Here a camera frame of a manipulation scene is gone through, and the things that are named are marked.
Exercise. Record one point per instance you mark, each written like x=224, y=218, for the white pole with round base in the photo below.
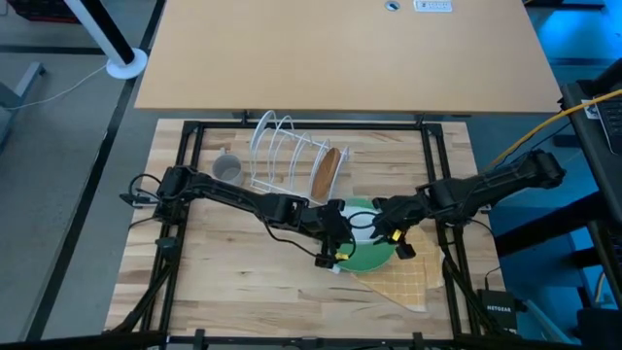
x=126, y=68

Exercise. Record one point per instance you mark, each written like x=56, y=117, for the black crate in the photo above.
x=39, y=10

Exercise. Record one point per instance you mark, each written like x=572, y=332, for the beige wooden desk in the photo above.
x=340, y=58

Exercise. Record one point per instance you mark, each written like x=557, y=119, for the grey ceramic mug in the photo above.
x=227, y=171

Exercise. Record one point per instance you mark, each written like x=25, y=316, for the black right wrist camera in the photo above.
x=406, y=251

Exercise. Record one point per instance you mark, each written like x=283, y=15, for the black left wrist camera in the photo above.
x=325, y=261

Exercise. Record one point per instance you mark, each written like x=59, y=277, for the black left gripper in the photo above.
x=333, y=223

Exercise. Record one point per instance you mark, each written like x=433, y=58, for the yellow checked cloth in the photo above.
x=408, y=284

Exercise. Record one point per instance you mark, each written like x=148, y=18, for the green plate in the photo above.
x=369, y=260

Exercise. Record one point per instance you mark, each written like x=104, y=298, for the black Netgear network switch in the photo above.
x=498, y=311

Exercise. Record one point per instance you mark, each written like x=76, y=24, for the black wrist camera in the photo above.
x=325, y=261
x=406, y=251

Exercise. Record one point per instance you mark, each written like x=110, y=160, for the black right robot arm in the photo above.
x=486, y=187

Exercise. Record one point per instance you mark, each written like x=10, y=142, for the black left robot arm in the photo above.
x=233, y=194

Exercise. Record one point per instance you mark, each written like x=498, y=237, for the black laptop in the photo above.
x=612, y=121

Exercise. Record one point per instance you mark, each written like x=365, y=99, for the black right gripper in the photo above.
x=403, y=216

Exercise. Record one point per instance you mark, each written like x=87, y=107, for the white plate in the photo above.
x=362, y=234

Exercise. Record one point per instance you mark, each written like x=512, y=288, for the brown wooden plate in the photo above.
x=325, y=175

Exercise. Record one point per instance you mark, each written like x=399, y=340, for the grey furniture leg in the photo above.
x=26, y=80

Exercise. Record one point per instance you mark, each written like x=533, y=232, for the black equipment cart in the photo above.
x=583, y=121

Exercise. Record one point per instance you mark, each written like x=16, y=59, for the black aluminium frame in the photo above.
x=311, y=126

